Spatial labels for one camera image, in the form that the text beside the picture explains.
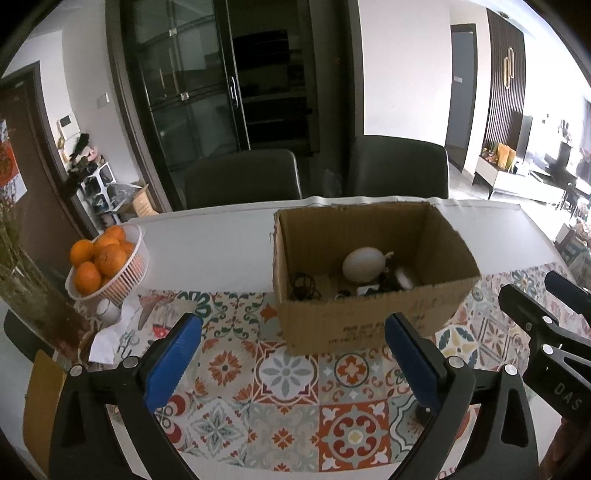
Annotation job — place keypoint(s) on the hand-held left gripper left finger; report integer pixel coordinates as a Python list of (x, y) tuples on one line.
[(173, 364)]

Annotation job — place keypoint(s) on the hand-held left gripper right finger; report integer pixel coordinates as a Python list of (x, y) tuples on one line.
[(413, 364)]

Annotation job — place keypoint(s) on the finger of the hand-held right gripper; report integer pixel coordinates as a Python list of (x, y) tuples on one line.
[(531, 318), (570, 293)]

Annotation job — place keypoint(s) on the brown cardboard box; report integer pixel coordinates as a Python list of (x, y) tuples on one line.
[(351, 323)]

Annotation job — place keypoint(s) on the white power adapter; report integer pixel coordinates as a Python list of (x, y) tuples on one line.
[(405, 278)]

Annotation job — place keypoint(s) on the pink round gadget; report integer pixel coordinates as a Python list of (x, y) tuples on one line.
[(363, 264)]

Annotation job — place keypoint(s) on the person's right forearm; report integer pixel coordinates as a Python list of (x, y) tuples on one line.
[(575, 450)]

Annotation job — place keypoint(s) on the white printed napkin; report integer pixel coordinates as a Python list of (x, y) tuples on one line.
[(115, 337)]

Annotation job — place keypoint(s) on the small white jar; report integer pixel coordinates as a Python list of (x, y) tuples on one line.
[(108, 311)]

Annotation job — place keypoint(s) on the patterned table mat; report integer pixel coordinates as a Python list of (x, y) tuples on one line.
[(258, 369)]

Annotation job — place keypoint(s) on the brown round object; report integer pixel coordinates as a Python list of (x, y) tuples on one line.
[(87, 346)]

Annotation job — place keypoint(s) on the white plastic basket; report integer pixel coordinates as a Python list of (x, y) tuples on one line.
[(131, 270)]

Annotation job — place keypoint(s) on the white television console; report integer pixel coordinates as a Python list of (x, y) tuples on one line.
[(517, 184)]

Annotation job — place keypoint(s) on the pile of oranges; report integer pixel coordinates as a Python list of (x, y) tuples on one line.
[(111, 258)]

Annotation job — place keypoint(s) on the mustard yellow chair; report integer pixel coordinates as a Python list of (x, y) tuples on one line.
[(41, 401)]

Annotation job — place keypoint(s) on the yellow ornament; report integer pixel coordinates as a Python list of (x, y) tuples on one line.
[(505, 158)]

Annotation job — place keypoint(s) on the dark dining chair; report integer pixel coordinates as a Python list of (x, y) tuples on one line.
[(399, 168), (25, 334), (242, 177)]

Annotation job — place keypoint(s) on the glass vase with branches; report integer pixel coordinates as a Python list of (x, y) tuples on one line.
[(32, 295)]

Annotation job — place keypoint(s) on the small cardboard carton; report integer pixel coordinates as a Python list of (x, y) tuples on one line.
[(145, 202)]

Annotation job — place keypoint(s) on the grey bag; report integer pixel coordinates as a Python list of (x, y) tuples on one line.
[(121, 196)]

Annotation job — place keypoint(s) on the white shoe rack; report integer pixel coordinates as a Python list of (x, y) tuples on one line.
[(99, 191)]

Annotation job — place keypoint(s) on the grey interior door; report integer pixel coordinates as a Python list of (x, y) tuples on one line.
[(461, 92)]

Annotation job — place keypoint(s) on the plush toys on rack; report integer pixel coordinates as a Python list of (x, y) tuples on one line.
[(83, 154)]

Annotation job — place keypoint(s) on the red door poster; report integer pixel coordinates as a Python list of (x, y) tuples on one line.
[(10, 161)]

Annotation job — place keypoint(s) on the black framed glass door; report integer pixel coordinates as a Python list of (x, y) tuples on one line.
[(194, 101)]

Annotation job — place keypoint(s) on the dark slatted wall panel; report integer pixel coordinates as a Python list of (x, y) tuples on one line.
[(496, 115)]

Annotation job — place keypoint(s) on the gold wall light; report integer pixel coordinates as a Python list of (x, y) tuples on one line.
[(509, 67)]

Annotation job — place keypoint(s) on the white wall intercom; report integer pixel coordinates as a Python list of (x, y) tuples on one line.
[(67, 125)]

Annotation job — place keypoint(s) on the white light switch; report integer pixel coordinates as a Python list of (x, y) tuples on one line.
[(103, 98)]

